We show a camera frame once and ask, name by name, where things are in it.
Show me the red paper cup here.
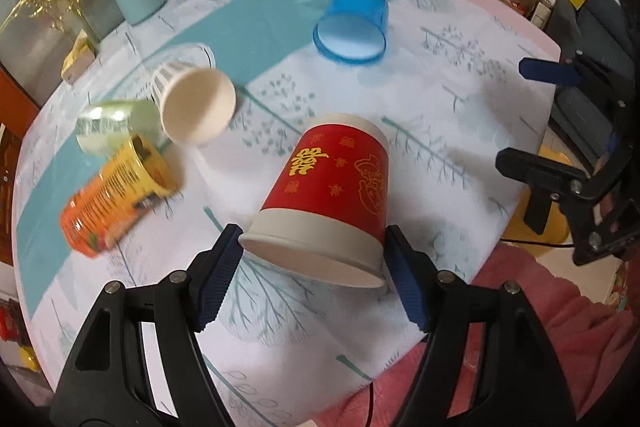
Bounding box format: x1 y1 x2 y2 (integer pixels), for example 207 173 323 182
239 113 390 288

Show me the orange yellow printed cup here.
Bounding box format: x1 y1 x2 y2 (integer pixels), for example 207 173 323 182
60 134 178 258

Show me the blue plastic cup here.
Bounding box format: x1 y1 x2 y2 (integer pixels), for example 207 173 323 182
312 0 388 65

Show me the clear green plastic cup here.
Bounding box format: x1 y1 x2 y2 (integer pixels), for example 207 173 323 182
75 100 163 156

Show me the white striped paper cup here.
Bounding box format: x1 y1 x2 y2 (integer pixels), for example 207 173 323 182
152 61 236 147

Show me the pink fleece clothing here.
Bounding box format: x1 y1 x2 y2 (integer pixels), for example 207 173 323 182
316 237 639 426

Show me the black cable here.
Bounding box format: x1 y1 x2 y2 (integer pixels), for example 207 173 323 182
499 236 576 251

